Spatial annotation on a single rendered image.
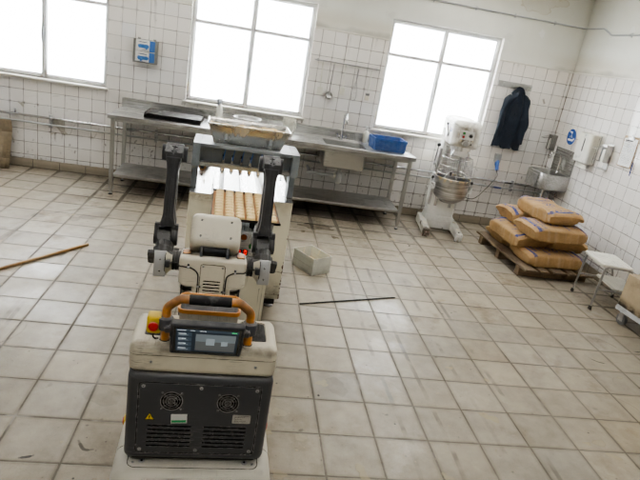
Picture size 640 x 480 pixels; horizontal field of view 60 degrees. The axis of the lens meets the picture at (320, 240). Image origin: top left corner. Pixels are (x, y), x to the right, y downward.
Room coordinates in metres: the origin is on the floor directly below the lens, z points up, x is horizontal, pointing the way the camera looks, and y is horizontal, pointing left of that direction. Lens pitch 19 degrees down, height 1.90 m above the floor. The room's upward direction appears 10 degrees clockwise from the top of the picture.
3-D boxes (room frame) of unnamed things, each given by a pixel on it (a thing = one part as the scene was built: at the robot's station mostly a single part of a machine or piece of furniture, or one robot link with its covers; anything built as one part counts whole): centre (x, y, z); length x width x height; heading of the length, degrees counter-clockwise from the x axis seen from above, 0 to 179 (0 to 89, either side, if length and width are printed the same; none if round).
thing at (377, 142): (6.66, -0.60, 0.95); 0.40 x 0.30 x 0.14; 102
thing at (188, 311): (1.90, 0.37, 0.87); 0.23 x 0.15 x 0.11; 102
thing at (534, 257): (5.76, -2.45, 0.19); 0.72 x 0.42 x 0.15; 104
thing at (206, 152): (3.86, 0.61, 1.01); 0.72 x 0.33 x 0.34; 102
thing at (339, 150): (6.43, 0.80, 0.61); 3.40 x 0.70 x 1.22; 100
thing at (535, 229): (5.77, -2.42, 0.47); 0.72 x 0.42 x 0.17; 105
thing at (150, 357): (1.92, 0.38, 0.59); 0.55 x 0.34 x 0.83; 102
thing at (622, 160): (5.95, -3.02, 1.37); 0.27 x 0.02 x 0.40; 10
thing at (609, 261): (5.10, -2.82, 0.23); 0.45 x 0.45 x 0.46; 1
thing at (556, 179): (6.91, -2.67, 0.93); 0.99 x 0.38 x 1.09; 10
